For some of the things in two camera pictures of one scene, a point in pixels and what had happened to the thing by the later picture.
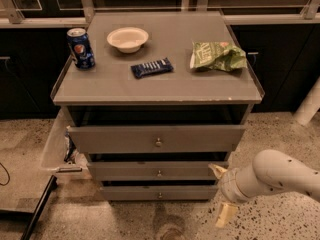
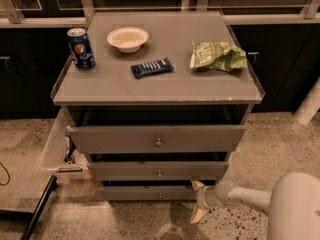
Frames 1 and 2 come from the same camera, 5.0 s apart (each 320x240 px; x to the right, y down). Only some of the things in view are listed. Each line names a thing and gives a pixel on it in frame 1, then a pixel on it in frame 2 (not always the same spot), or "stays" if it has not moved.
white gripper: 229,185 → 203,197
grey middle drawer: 152,171 stays
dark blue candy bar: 151,68 stays
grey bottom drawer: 158,192 stays
